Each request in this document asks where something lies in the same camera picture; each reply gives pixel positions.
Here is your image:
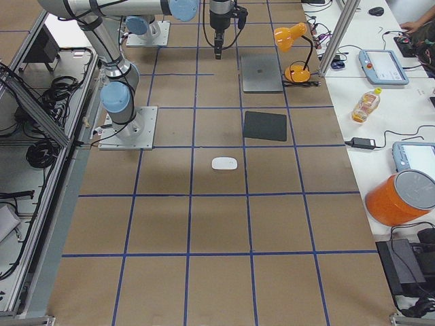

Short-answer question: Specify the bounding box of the black cable bundle left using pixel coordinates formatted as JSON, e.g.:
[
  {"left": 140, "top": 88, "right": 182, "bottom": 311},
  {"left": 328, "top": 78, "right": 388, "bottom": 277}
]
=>
[{"left": 15, "top": 76, "right": 81, "bottom": 123}]

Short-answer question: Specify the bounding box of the black computer mouse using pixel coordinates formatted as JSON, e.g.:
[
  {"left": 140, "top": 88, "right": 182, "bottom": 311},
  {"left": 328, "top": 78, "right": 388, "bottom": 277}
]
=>
[{"left": 368, "top": 6, "right": 385, "bottom": 17}]

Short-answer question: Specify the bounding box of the black monitor left floor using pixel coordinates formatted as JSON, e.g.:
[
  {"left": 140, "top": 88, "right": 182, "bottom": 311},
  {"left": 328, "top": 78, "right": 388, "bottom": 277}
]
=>
[{"left": 23, "top": 24, "right": 60, "bottom": 72}]

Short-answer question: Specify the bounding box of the white computer mouse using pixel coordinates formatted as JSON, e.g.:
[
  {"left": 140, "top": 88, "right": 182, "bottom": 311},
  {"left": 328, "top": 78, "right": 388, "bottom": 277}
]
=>
[{"left": 211, "top": 156, "right": 238, "bottom": 170}]

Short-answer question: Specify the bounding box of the orange juice bottle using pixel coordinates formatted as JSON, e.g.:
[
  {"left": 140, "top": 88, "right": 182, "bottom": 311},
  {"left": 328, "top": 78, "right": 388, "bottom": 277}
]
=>
[{"left": 351, "top": 88, "right": 382, "bottom": 123}]

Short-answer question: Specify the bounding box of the teach pendant upper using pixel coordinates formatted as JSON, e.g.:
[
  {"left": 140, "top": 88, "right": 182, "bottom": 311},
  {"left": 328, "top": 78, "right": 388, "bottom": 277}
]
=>
[{"left": 358, "top": 50, "right": 409, "bottom": 86}]

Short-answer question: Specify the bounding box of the person hand at desk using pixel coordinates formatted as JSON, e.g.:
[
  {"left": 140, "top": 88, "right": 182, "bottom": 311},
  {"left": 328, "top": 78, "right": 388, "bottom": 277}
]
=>
[{"left": 400, "top": 21, "right": 422, "bottom": 33}]

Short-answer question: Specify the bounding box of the black mousepad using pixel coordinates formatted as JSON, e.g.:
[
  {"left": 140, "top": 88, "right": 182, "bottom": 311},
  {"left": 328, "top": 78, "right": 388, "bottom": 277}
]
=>
[{"left": 243, "top": 111, "right": 287, "bottom": 142}]

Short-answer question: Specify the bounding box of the orange desk lamp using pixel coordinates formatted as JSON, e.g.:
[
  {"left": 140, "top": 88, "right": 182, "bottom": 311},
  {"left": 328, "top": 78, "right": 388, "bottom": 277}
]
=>
[{"left": 273, "top": 22, "right": 321, "bottom": 87}]

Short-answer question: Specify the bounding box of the black box lower right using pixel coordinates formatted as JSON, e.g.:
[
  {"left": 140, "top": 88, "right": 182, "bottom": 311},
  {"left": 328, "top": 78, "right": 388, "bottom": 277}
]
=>
[{"left": 376, "top": 238, "right": 434, "bottom": 318}]

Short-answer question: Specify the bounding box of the black power adapter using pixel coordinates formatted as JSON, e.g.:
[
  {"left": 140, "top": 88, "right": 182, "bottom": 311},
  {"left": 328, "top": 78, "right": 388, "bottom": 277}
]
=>
[{"left": 345, "top": 137, "right": 377, "bottom": 150}]

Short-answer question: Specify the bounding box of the orange container grey lid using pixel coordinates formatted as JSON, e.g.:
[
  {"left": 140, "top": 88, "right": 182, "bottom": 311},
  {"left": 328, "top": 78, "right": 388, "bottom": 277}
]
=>
[{"left": 365, "top": 170, "right": 434, "bottom": 226}]

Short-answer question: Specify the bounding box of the grey closed laptop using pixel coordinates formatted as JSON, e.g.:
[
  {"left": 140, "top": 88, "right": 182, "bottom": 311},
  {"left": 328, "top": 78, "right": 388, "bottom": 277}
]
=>
[{"left": 241, "top": 54, "right": 283, "bottom": 94}]

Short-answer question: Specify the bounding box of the teach pendant lower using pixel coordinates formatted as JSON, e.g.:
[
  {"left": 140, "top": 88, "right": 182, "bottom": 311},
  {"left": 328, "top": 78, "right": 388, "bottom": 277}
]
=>
[{"left": 392, "top": 141, "right": 434, "bottom": 178}]

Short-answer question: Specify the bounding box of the teach pendant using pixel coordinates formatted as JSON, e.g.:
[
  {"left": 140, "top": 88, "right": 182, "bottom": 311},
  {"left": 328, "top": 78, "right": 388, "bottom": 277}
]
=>
[
  {"left": 392, "top": 141, "right": 434, "bottom": 178},
  {"left": 358, "top": 50, "right": 409, "bottom": 86}
]

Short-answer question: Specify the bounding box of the aluminium frame post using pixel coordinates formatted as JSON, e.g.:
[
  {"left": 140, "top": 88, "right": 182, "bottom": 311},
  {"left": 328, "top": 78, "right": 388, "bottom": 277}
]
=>
[{"left": 318, "top": 0, "right": 360, "bottom": 77}]

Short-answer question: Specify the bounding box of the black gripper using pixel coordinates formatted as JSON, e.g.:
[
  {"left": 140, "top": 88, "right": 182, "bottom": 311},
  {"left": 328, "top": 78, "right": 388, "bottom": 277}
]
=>
[{"left": 209, "top": 0, "right": 247, "bottom": 60}]

